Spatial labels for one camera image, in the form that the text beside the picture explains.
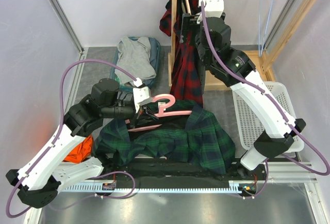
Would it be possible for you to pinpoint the aluminium corner profile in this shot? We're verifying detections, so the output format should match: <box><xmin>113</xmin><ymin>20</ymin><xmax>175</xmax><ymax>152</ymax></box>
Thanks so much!
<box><xmin>49</xmin><ymin>0</ymin><xmax>84</xmax><ymax>54</ymax></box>

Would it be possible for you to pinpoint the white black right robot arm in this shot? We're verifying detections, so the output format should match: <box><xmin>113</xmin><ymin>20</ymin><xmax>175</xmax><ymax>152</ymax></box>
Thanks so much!
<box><xmin>180</xmin><ymin>13</ymin><xmax>306</xmax><ymax>180</ymax></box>

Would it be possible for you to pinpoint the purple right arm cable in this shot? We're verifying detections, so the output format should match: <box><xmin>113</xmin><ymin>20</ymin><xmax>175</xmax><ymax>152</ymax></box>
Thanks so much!
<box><xmin>201</xmin><ymin>2</ymin><xmax>330</xmax><ymax>176</ymax></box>

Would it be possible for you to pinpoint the white plastic laundry basket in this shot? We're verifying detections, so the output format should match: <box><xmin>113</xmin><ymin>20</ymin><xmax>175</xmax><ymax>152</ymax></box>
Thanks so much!
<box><xmin>233</xmin><ymin>81</ymin><xmax>296</xmax><ymax>150</ymax></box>

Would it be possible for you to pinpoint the green plaid garment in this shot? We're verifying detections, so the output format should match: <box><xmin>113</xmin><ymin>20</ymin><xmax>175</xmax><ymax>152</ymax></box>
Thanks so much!
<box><xmin>92</xmin><ymin>100</ymin><xmax>236</xmax><ymax>174</ymax></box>

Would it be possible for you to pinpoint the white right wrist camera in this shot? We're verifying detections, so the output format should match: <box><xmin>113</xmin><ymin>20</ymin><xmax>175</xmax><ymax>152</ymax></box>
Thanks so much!
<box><xmin>199</xmin><ymin>0</ymin><xmax>224</xmax><ymax>18</ymax></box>

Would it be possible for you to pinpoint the blue wire hanger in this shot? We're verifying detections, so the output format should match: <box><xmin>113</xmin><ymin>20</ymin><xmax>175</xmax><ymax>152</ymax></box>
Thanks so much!
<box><xmin>258</xmin><ymin>0</ymin><xmax>274</xmax><ymax>58</ymax></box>

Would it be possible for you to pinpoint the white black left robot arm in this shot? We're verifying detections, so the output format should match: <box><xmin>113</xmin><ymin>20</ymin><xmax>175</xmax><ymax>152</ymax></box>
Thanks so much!
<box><xmin>6</xmin><ymin>78</ymin><xmax>152</xmax><ymax>209</ymax></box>

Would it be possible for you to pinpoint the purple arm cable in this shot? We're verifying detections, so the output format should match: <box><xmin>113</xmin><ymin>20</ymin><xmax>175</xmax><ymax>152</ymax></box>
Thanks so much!
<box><xmin>201</xmin><ymin>2</ymin><xmax>330</xmax><ymax>176</ymax></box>
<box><xmin>5</xmin><ymin>59</ymin><xmax>139</xmax><ymax>219</ymax></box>

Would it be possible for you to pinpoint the red navy plaid skirt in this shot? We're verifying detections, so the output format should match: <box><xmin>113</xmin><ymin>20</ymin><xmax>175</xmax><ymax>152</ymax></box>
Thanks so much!
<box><xmin>159</xmin><ymin>0</ymin><xmax>203</xmax><ymax>107</ymax></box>

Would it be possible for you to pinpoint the wooden clothes rack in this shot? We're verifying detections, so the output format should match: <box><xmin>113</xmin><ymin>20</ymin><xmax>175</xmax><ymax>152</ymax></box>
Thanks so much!
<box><xmin>167</xmin><ymin>0</ymin><xmax>330</xmax><ymax>92</ymax></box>

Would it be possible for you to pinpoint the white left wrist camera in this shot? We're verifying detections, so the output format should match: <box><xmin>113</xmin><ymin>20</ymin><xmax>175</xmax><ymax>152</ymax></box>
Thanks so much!
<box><xmin>133</xmin><ymin>77</ymin><xmax>153</xmax><ymax>113</ymax></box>

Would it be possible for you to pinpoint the orange garment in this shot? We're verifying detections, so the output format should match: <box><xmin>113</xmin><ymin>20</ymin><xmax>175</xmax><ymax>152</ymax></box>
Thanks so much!
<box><xmin>63</xmin><ymin>135</ymin><xmax>94</xmax><ymax>164</ymax></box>

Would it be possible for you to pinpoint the teal plastic basin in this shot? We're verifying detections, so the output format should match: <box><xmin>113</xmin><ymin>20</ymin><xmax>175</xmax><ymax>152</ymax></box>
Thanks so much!
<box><xmin>109</xmin><ymin>36</ymin><xmax>162</xmax><ymax>92</ymax></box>

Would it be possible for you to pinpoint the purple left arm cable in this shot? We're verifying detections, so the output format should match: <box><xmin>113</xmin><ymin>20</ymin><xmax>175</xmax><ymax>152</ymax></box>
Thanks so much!
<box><xmin>5</xmin><ymin>59</ymin><xmax>139</xmax><ymax>219</ymax></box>

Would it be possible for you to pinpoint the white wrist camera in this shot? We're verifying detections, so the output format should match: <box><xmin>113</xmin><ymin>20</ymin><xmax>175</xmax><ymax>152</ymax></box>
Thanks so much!
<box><xmin>133</xmin><ymin>77</ymin><xmax>153</xmax><ymax>113</ymax></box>
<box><xmin>199</xmin><ymin>0</ymin><xmax>224</xmax><ymax>18</ymax></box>

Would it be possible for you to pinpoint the thick pink plastic hanger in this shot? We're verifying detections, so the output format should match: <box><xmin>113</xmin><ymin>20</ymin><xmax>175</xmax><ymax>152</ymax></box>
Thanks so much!
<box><xmin>128</xmin><ymin>94</ymin><xmax>192</xmax><ymax>132</ymax></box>

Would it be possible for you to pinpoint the grey t-shirt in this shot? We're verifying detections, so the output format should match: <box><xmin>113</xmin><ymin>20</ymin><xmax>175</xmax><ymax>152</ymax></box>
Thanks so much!
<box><xmin>114</xmin><ymin>35</ymin><xmax>158</xmax><ymax>85</ymax></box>

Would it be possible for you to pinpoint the light blue cable duct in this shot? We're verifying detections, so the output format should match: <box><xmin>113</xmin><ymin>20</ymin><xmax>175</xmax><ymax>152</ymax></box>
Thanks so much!
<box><xmin>63</xmin><ymin>181</ymin><xmax>242</xmax><ymax>194</ymax></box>

